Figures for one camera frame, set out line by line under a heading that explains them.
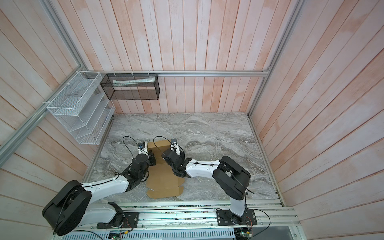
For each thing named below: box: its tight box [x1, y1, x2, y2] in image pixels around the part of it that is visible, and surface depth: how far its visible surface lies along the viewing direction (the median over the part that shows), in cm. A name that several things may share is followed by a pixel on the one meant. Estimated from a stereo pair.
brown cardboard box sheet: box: [146, 140, 185, 199], surface depth 85 cm
